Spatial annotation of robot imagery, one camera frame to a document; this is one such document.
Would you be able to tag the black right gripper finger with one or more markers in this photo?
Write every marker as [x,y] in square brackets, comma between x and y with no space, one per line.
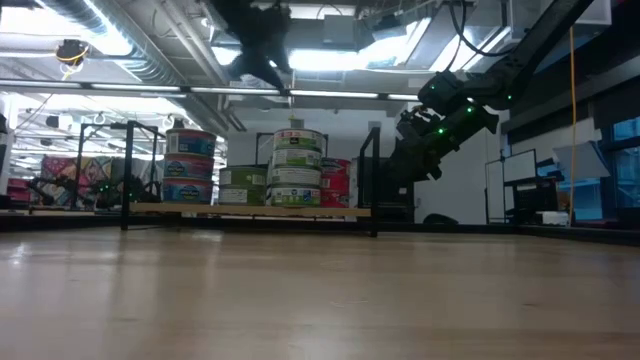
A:
[405,162]
[432,167]

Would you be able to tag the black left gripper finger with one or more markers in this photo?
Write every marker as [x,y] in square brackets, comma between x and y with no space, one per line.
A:
[242,67]
[272,77]

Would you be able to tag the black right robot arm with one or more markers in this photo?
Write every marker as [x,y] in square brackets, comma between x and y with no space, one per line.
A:
[530,55]

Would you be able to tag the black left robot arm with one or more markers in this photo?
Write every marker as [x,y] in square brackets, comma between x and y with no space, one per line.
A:
[235,7]

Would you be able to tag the wooden shelf board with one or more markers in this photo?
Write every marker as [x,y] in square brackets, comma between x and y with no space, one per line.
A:
[250,210]

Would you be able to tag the black stand with box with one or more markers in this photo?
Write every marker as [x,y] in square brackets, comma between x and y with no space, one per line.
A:
[374,180]

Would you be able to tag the bright ceiling light panel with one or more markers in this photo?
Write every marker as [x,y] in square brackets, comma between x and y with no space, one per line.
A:
[330,59]

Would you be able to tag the white board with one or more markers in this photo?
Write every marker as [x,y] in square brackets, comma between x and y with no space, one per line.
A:
[520,165]

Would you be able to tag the blue-lit window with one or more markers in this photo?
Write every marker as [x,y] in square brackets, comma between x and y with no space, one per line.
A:
[627,165]

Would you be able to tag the colourful cloth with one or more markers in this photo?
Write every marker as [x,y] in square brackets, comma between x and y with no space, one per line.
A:
[65,170]

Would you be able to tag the black table edge frame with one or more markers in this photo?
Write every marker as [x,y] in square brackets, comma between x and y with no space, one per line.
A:
[550,232]

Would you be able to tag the black ceiling camera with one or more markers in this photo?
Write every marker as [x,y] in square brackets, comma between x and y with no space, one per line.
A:
[71,51]

